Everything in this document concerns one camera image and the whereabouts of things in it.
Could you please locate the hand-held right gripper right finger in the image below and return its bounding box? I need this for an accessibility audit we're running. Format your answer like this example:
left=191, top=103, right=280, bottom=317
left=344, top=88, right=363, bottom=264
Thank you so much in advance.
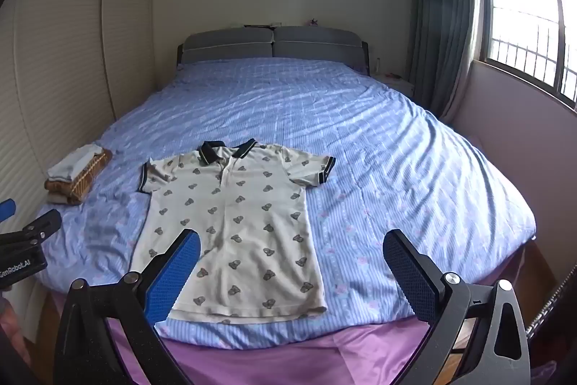
left=382, top=228, right=532, bottom=385

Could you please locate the white nightstand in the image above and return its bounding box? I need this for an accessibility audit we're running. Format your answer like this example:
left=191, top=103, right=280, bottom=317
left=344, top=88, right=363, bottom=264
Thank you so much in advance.
left=373, top=72, right=416, bottom=100

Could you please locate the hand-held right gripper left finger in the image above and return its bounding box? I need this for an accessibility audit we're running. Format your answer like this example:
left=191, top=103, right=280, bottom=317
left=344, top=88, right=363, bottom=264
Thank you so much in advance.
left=53, top=228, right=202, bottom=385

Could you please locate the white slatted wardrobe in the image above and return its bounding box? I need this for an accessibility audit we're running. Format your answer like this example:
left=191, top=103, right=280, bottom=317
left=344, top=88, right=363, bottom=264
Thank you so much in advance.
left=0, top=0, right=159, bottom=316

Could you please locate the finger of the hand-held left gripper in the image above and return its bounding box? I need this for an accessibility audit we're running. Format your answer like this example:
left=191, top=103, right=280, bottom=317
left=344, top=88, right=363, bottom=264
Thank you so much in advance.
left=0, top=198, right=18, bottom=224
left=0, top=209, right=63, bottom=249

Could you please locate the grey-green curtain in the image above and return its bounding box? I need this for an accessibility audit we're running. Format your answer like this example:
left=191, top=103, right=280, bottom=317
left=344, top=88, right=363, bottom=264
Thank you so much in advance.
left=407, top=0, right=484, bottom=121

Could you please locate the bed with blue sheet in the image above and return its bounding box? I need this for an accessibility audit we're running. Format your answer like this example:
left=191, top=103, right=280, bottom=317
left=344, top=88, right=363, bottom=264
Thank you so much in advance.
left=34, top=57, right=538, bottom=350

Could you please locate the cream printed polo shirt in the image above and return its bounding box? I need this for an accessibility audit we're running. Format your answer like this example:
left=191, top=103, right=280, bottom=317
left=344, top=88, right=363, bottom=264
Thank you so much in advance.
left=129, top=139, right=337, bottom=325

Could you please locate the white folded cloth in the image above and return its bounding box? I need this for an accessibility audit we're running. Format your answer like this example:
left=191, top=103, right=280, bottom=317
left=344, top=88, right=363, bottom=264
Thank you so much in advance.
left=47, top=144, right=104, bottom=184

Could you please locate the barred window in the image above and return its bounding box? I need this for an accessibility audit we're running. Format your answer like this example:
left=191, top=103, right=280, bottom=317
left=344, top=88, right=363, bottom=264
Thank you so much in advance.
left=477, top=0, right=577, bottom=113

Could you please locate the grey padded headboard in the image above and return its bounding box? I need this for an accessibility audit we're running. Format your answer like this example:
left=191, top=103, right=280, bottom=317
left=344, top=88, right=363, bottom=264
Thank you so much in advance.
left=177, top=25, right=370, bottom=75

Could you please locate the purple bed sheet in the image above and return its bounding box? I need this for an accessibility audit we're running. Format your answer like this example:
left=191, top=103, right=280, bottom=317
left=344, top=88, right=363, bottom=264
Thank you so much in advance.
left=45, top=292, right=454, bottom=385

